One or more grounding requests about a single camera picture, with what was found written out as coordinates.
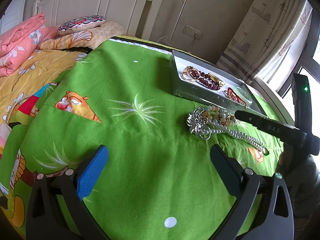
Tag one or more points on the white wooden headboard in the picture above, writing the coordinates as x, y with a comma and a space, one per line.
137, 17

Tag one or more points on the green cartoon print blanket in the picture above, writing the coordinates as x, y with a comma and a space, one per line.
159, 182

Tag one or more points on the patterned embroidered pillow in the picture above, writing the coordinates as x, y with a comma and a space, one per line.
80, 24

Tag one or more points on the wall power socket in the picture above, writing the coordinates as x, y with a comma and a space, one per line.
192, 32

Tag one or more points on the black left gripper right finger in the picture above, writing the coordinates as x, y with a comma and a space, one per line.
229, 170

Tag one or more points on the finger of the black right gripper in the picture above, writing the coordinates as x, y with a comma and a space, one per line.
286, 133

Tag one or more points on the white wardrobe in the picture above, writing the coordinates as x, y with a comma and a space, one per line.
13, 15

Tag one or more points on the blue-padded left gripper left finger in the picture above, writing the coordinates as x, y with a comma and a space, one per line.
88, 172

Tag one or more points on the printed beige curtain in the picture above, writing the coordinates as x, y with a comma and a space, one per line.
268, 30

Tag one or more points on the folded pink floral quilt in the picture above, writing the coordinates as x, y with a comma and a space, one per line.
19, 42

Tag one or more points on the gold bangle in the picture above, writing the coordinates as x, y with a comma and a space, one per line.
216, 79

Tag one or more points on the silver rhinestone brooch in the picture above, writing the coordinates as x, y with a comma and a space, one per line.
197, 123

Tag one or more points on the grey shallow jewelry box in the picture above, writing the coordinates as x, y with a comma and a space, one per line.
190, 80

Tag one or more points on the pale green jade bangle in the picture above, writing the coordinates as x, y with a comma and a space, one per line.
244, 95

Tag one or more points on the dark window frame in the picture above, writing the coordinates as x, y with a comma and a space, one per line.
306, 59

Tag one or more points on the gold key rings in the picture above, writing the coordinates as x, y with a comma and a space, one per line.
188, 73

